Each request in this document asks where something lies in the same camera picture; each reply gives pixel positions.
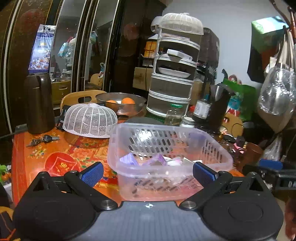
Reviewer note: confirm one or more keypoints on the small purple box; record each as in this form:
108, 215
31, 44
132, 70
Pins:
156, 161

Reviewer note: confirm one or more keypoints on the green shopping bag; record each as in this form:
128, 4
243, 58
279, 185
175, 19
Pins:
242, 102

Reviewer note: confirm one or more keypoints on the white plate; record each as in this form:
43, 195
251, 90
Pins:
173, 73

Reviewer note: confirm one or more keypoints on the glass jar with dark lid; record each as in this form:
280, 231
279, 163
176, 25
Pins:
227, 143

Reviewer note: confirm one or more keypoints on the brown cardboard box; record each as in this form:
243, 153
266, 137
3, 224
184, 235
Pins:
141, 77

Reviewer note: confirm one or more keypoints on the black electric kettle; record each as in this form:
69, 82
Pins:
218, 109

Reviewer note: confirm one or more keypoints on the green hanging bag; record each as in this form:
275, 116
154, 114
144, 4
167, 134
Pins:
268, 34

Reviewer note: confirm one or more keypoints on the clear hanging plastic bag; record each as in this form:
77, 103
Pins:
277, 92

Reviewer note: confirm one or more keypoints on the orange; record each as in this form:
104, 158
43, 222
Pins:
128, 101
112, 101

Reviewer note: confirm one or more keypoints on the empty glass jar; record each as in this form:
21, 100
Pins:
173, 115

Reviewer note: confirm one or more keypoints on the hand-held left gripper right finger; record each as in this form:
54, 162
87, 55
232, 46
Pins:
204, 173

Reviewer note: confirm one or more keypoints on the bottle with white label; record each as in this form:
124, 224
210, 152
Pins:
201, 110

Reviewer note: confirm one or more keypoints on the brown thermos jug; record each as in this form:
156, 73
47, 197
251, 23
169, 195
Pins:
38, 104

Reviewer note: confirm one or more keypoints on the wooden chair back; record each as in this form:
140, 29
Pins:
78, 97

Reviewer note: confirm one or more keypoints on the blue snack packet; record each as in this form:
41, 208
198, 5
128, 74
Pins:
41, 48

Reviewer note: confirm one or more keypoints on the brown mug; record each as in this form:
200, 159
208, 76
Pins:
252, 155

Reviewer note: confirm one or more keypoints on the clear plastic basket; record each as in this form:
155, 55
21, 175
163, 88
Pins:
166, 148

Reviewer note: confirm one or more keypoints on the black and orange bag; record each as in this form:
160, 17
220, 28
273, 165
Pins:
7, 222

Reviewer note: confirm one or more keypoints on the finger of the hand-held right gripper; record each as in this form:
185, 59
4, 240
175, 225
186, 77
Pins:
270, 164

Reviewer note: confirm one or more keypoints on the bunch of keys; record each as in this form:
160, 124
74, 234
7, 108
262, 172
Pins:
44, 140

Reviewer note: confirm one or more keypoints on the metal bowl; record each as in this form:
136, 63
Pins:
129, 109

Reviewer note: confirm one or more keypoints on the person's right forearm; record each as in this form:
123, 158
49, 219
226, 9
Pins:
291, 220

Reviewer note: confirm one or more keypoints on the glass jar with white lid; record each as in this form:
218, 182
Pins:
187, 122

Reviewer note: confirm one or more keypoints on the white mesh food cover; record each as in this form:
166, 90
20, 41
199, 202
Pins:
91, 121

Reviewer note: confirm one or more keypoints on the green toy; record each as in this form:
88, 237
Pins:
4, 172

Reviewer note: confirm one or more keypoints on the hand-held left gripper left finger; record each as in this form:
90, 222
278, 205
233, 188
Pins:
92, 174

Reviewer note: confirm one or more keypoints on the white tiered food rack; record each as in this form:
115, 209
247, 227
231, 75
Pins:
173, 88

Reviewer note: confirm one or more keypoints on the yellow container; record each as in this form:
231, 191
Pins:
150, 48

